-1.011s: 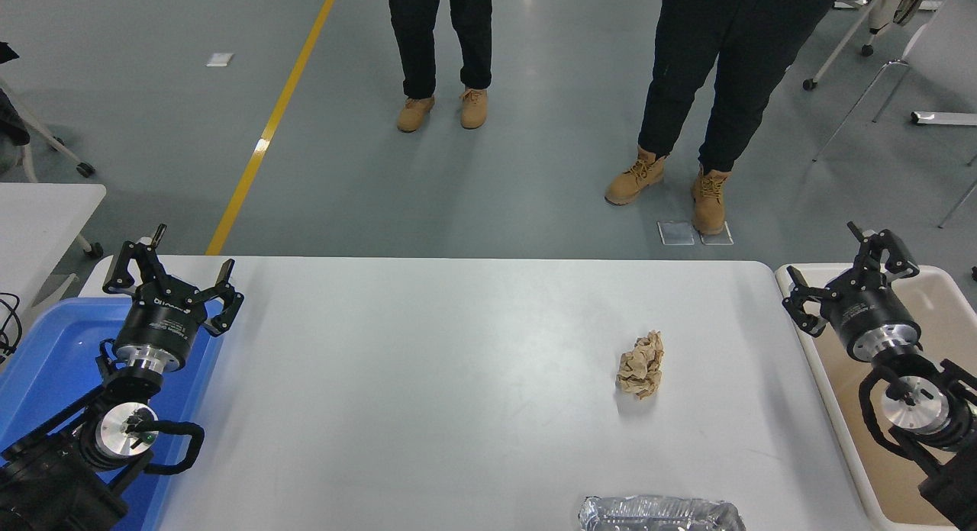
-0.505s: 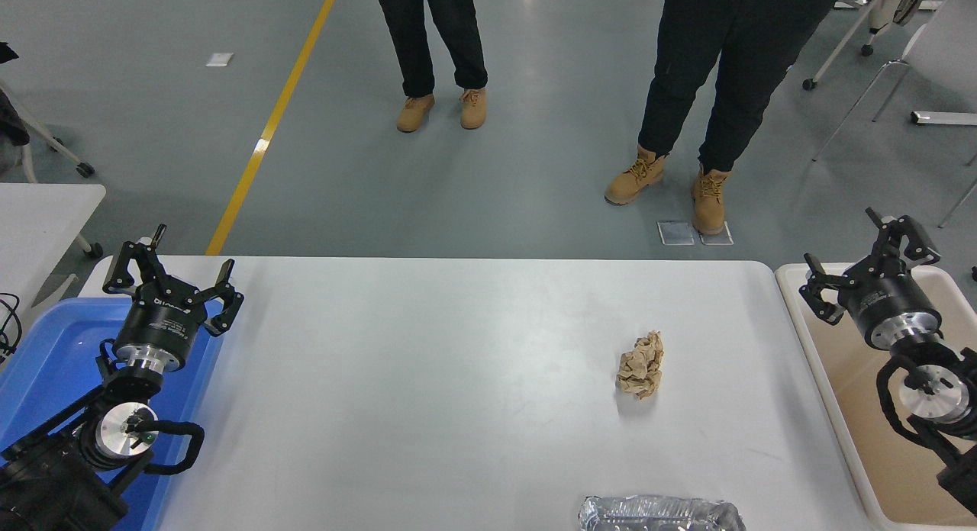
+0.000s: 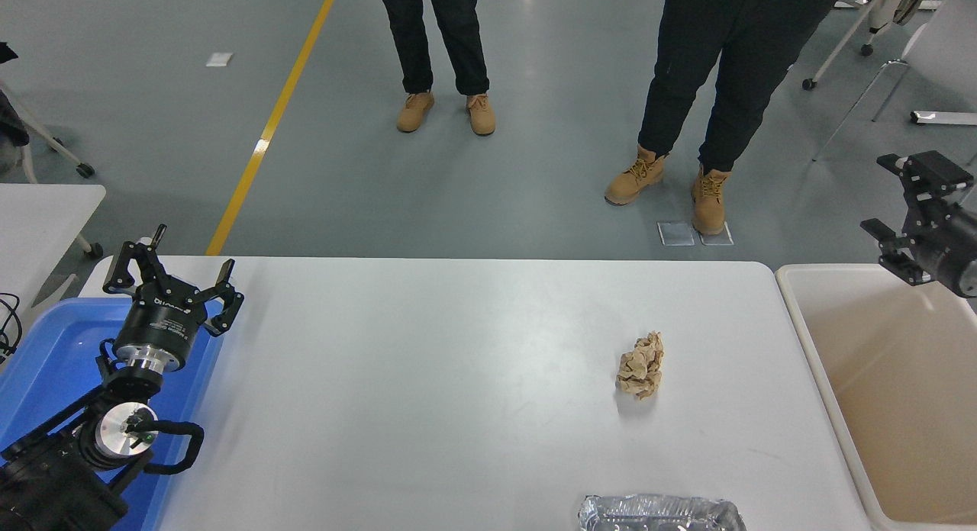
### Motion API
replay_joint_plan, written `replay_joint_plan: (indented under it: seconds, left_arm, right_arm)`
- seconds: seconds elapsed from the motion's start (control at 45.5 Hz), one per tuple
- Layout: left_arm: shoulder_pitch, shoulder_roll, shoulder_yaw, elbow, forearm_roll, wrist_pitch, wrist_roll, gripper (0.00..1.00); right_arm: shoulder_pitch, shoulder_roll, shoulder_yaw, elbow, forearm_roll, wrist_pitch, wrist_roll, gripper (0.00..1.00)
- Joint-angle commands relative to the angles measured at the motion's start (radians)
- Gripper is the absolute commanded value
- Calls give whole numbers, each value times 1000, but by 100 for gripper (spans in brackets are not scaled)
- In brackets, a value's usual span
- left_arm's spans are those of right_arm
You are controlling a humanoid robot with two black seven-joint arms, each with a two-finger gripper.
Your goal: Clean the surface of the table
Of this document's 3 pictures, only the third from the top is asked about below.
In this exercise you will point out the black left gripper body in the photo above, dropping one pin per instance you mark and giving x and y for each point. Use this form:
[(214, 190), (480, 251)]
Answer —
[(164, 325)]

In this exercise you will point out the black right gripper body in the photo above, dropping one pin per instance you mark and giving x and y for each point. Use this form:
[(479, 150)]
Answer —
[(950, 245)]

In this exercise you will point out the silver foil tray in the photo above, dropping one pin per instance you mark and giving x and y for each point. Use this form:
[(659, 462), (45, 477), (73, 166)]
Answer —
[(656, 514)]

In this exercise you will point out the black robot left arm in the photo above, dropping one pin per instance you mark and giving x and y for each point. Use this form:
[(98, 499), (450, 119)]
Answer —
[(46, 477)]

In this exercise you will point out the white flat bar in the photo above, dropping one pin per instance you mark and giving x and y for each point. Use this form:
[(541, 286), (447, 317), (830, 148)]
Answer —
[(946, 118)]

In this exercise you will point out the blue plastic tray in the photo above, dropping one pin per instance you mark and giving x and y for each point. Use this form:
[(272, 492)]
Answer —
[(53, 348)]

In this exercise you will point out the large pale bin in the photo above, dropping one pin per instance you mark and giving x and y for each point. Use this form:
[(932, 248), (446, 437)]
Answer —
[(878, 378)]

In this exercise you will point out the white chair chrome legs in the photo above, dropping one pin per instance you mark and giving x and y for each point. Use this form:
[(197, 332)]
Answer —
[(946, 50)]

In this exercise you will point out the white wheeled stand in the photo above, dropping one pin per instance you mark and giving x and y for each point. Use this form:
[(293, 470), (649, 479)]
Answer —
[(53, 142)]

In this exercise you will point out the white wheeled rack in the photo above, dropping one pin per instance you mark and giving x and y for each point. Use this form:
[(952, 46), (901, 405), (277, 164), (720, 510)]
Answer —
[(839, 46)]

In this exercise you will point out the clear floor plate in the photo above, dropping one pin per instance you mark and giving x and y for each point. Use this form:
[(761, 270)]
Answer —
[(729, 237), (675, 234)]

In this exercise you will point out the beige hanging garment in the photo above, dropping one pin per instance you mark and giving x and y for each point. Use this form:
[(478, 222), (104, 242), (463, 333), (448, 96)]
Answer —
[(908, 1)]

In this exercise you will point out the white floor tag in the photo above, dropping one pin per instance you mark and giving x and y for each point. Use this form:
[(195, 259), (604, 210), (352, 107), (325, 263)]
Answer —
[(220, 59)]

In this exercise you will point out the person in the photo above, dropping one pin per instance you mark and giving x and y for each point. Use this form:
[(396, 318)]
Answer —
[(465, 35), (725, 65)]

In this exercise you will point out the crumpled tan paper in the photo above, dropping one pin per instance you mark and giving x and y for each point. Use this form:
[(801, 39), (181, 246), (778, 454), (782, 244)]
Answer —
[(641, 367)]

